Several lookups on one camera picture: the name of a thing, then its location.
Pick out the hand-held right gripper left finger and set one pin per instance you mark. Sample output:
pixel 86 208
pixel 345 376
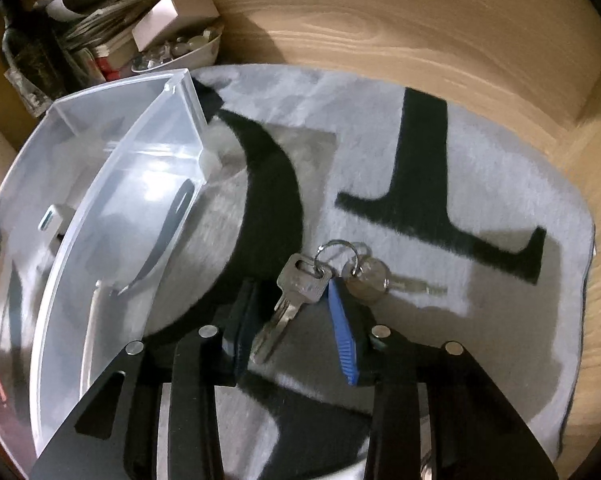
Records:
pixel 244 320

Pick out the pale pink cardboard box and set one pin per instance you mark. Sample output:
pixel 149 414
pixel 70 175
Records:
pixel 173 20

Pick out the stack of books and magazines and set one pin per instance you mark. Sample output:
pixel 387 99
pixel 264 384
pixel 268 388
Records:
pixel 103 22

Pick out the white charger adapter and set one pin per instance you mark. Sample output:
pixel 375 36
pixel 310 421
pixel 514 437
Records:
pixel 55 220

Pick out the white bowl with small items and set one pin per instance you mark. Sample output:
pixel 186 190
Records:
pixel 203 54

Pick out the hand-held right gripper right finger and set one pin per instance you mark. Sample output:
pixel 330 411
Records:
pixel 343 335

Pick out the dark glass bottle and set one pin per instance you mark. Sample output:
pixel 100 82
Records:
pixel 33 62

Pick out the clear plastic storage box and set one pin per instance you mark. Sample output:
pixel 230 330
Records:
pixel 130 170

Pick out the grey blanket with black letters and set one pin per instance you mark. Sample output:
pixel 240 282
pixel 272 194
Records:
pixel 380 150

